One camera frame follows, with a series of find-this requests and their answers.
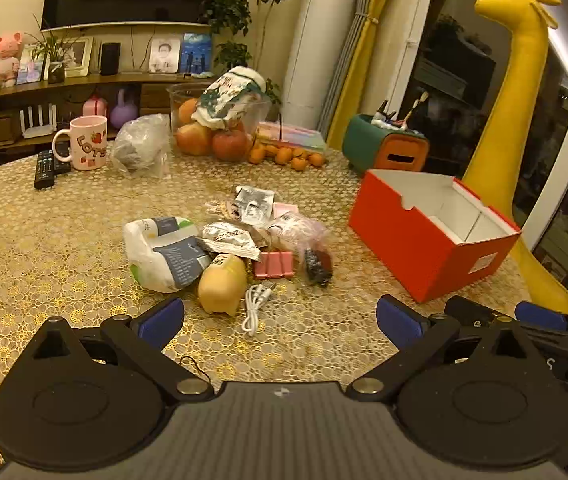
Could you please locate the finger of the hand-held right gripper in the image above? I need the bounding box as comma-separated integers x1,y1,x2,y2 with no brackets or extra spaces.
444,295,517,328
515,301,568,335

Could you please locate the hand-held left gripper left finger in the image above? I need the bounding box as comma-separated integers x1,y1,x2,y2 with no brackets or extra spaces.
29,296,215,403

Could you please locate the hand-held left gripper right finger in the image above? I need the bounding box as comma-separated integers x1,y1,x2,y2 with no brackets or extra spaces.
346,294,534,403

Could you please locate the yellow pig toy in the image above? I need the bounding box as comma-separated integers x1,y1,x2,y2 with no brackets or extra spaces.
198,253,247,317

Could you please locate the red cardboard box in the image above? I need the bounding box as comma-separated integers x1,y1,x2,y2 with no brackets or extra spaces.
348,169,522,304

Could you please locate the white charging cable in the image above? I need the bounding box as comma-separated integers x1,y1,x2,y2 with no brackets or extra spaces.
241,282,277,336

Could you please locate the dark snack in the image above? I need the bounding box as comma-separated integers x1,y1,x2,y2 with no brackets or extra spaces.
300,246,333,288

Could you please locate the silver snack packet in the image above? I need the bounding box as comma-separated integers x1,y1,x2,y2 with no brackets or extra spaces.
200,221,261,261

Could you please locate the pink white snack packet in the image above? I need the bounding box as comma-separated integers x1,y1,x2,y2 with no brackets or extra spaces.
266,211,331,256

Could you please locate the white blue tissue pack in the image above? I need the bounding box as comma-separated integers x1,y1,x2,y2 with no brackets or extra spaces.
124,216,213,294

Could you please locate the pink binder clip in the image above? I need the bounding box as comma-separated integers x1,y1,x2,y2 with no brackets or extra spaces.
254,250,295,281

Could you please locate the white black sachet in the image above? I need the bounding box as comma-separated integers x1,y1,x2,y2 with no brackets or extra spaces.
235,185,275,228

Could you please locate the green orange tissue box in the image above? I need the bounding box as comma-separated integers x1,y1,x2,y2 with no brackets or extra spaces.
342,113,430,177

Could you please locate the clear plastic bag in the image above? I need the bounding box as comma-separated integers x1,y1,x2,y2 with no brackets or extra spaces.
110,114,172,181

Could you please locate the black remote control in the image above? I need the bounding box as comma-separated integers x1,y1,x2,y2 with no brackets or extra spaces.
53,142,73,176
34,150,57,190

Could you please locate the pink mug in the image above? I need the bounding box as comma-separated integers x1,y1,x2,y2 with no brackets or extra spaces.
52,115,109,171

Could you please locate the pile of tangerines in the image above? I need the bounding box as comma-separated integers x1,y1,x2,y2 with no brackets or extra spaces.
248,141,326,171

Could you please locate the orange fruit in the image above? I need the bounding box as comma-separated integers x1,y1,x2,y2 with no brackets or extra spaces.
178,98,199,125

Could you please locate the pastel book stack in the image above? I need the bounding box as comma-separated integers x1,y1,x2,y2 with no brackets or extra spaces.
255,121,328,156

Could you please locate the glass fruit bowl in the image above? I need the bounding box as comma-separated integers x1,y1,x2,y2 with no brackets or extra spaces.
168,83,272,158

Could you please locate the pink container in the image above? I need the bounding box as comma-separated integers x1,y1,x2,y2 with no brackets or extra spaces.
82,95,109,120

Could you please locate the white router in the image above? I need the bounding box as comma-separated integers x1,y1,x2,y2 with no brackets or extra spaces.
19,104,58,140

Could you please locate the yellow giraffe toy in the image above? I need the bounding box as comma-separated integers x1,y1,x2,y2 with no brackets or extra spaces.
462,0,568,317

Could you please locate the clear jar with white lid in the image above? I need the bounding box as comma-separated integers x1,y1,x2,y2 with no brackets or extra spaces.
193,66,267,132

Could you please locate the yellow curtain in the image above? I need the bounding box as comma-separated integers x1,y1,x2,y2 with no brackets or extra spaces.
326,0,402,148

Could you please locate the glass balcony door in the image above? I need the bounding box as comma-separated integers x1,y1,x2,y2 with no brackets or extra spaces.
404,0,568,311

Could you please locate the portrait photo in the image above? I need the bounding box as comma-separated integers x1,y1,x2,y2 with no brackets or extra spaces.
148,37,181,74

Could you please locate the grey curtain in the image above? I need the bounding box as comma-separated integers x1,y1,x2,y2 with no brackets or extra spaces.
316,0,381,136

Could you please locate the black speaker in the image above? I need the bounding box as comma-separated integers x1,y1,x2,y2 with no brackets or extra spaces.
99,42,122,76

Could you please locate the blue picture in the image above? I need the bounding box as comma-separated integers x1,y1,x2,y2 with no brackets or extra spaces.
181,33,213,75

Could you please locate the wooden television cabinet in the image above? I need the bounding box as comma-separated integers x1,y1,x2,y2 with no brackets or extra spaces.
0,72,215,156

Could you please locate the potted grass plant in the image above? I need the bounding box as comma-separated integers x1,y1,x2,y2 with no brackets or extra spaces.
26,15,82,84

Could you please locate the white standing air conditioner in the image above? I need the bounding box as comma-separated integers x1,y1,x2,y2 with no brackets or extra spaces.
283,0,365,133

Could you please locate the small photo card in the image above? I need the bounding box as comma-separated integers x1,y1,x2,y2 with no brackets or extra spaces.
15,44,47,86

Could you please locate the pink pig figure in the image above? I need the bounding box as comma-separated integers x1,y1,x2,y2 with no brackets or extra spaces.
0,32,24,87

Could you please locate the tall green houseplant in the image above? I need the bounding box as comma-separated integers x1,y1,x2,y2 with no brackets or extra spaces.
201,0,305,106

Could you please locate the white photo frame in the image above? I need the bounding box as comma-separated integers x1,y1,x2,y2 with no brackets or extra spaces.
44,36,94,80

